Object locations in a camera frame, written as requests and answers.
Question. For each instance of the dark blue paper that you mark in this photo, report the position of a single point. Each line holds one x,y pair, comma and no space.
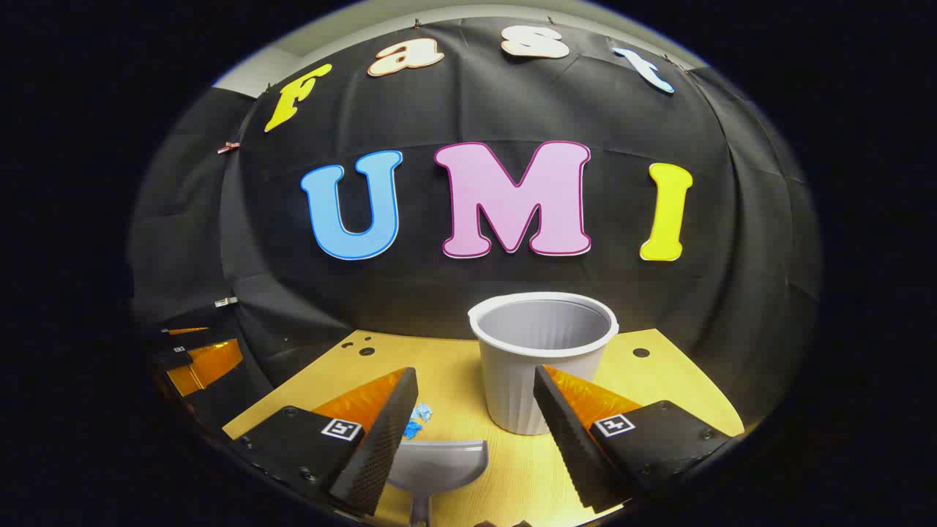
411,430

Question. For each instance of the copper cloth clip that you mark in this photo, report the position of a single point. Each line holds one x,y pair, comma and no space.
228,147

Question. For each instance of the silver cloth clip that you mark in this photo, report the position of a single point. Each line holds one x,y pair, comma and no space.
225,301

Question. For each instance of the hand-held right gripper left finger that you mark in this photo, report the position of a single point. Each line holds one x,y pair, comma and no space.
381,439

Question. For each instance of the grey dustpan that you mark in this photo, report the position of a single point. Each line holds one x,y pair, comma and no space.
439,465

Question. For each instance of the light blue paper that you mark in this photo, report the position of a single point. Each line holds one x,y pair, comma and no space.
422,412

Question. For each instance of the white ribbed garbage bin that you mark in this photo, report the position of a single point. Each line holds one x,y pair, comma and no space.
523,380

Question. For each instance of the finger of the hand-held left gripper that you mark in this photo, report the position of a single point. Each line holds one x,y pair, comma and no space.
187,337
208,366

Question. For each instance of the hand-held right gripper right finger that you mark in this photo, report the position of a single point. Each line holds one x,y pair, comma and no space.
571,432

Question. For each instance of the black backdrop cloth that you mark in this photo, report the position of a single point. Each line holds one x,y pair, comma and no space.
410,293

